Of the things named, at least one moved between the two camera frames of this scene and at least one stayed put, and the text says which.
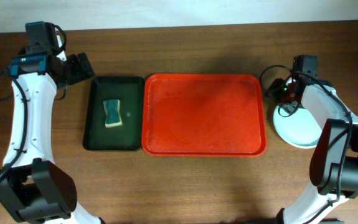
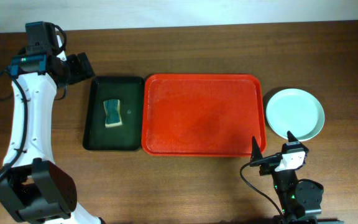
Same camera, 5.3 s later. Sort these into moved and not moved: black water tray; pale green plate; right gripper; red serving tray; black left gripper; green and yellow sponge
Moved: right gripper; pale green plate
Not moved: green and yellow sponge; red serving tray; black water tray; black left gripper
